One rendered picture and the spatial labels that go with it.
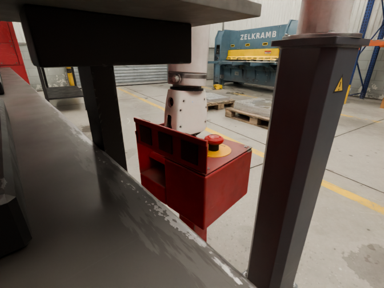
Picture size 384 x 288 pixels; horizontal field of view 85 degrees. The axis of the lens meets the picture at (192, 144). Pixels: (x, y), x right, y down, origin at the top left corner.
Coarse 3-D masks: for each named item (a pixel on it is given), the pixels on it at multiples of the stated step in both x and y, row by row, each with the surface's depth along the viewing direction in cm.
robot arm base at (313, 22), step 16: (304, 0) 54; (320, 0) 51; (336, 0) 50; (352, 0) 50; (304, 16) 55; (320, 16) 52; (336, 16) 51; (304, 32) 55; (320, 32) 53; (336, 32) 49
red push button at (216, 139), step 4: (208, 136) 42; (212, 136) 42; (216, 136) 42; (220, 136) 42; (208, 140) 41; (212, 140) 41; (216, 140) 41; (220, 140) 41; (212, 144) 41; (216, 144) 41; (220, 144) 41; (212, 148) 42; (216, 148) 42
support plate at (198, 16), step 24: (0, 0) 13; (24, 0) 13; (48, 0) 13; (72, 0) 13; (96, 0) 13; (120, 0) 13; (144, 0) 13; (168, 0) 13; (192, 0) 14; (216, 0) 15; (240, 0) 16; (192, 24) 23
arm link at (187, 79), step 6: (168, 72) 45; (174, 72) 44; (168, 78) 45; (174, 78) 42; (180, 78) 42; (186, 78) 42; (192, 78) 42; (198, 78) 43; (204, 78) 44; (174, 84) 44; (180, 84) 43; (186, 84) 42; (192, 84) 43; (198, 84) 43; (204, 84) 44
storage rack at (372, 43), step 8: (368, 0) 395; (368, 8) 397; (368, 16) 399; (360, 32) 414; (376, 32) 445; (376, 40) 397; (360, 48) 421; (376, 48) 468; (376, 56) 471; (360, 72) 459; (368, 72) 488; (368, 80) 491; (360, 96) 510
